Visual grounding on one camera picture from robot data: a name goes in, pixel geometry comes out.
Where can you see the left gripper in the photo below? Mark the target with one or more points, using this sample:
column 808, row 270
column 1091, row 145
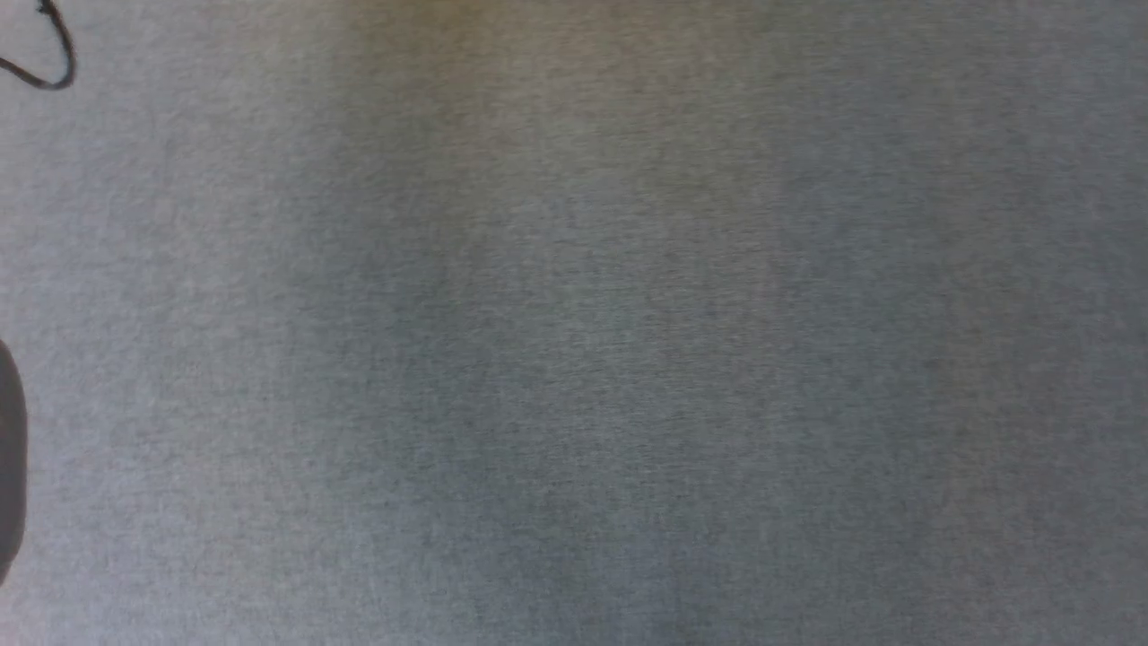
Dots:
column 9, row 467

